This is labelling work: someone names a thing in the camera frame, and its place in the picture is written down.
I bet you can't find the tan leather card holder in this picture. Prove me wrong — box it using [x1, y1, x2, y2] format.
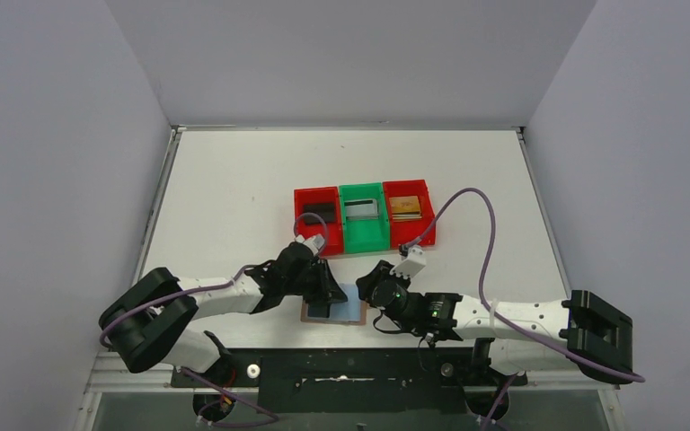
[300, 284, 367, 326]

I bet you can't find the green plastic bin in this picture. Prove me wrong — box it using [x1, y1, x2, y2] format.
[339, 182, 390, 254]

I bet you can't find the red bin with black card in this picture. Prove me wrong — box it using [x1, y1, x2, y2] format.
[293, 186, 346, 259]

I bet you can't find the red bin with gold cards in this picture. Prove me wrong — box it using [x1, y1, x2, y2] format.
[382, 180, 436, 249]

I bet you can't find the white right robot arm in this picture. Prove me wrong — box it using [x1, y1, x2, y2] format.
[356, 260, 644, 385]

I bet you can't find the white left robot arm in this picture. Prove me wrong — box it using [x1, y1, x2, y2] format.
[99, 234, 348, 374]

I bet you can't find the black card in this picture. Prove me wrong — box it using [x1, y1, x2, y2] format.
[302, 202, 337, 225]
[306, 304, 331, 319]

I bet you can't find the silver card stack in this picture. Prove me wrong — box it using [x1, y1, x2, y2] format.
[344, 198, 379, 221]

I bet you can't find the gold card stack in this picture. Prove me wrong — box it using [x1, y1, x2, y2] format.
[388, 195, 422, 222]

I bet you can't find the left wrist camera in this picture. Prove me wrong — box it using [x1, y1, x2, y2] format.
[295, 233, 326, 255]

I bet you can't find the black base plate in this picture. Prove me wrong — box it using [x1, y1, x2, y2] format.
[202, 347, 510, 419]

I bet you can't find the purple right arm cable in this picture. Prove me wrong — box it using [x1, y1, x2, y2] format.
[398, 188, 647, 431]

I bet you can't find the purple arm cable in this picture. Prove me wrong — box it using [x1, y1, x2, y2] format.
[398, 188, 647, 431]
[99, 212, 330, 427]

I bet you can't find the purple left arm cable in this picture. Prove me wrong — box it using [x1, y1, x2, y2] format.
[99, 212, 330, 427]

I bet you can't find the aluminium frame rail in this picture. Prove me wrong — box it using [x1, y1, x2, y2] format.
[83, 349, 620, 394]

